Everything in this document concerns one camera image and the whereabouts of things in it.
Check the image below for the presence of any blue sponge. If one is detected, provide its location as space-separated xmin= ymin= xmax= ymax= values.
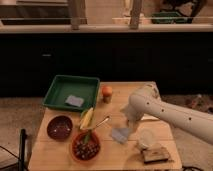
xmin=65 ymin=95 xmax=84 ymax=107

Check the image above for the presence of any black white dish brush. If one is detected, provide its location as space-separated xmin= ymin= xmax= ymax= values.
xmin=141 ymin=115 xmax=159 ymax=121

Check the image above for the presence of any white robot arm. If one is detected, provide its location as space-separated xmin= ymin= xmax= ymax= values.
xmin=123 ymin=84 xmax=213 ymax=144

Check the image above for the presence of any metal spoon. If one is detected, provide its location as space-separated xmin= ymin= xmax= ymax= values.
xmin=88 ymin=116 xmax=110 ymax=131

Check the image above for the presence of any orange bowl with food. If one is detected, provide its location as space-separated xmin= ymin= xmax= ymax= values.
xmin=70 ymin=131 xmax=101 ymax=163

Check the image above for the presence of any black chair frame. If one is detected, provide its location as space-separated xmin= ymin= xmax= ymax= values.
xmin=1 ymin=129 xmax=29 ymax=171

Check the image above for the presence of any purple bowl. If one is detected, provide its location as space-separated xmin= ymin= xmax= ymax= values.
xmin=47 ymin=115 xmax=73 ymax=141

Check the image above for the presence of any green plastic tray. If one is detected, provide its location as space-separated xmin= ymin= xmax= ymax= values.
xmin=43 ymin=75 xmax=100 ymax=112

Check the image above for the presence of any orange on wooden stand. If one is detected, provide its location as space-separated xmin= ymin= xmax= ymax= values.
xmin=102 ymin=86 xmax=113 ymax=103

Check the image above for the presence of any green bin in background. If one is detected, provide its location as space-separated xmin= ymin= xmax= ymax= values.
xmin=151 ymin=11 xmax=186 ymax=24

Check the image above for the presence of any brown wooden block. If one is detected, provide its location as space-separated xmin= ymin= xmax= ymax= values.
xmin=141 ymin=147 xmax=170 ymax=164

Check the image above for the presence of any white cup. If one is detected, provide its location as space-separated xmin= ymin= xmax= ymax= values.
xmin=138 ymin=129 xmax=156 ymax=149

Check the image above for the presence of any yellow corn cob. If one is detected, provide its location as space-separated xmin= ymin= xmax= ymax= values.
xmin=80 ymin=108 xmax=94 ymax=130

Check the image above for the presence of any light blue towel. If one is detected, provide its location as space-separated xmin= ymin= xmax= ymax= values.
xmin=111 ymin=128 xmax=131 ymax=144

